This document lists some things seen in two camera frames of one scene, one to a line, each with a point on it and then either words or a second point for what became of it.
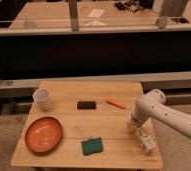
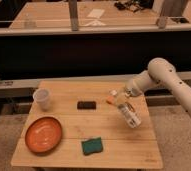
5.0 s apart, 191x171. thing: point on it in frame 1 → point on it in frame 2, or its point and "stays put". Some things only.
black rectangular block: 86,105 stays put
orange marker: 114,101 stays put
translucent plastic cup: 43,97 stays put
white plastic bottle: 147,136 → 130,115
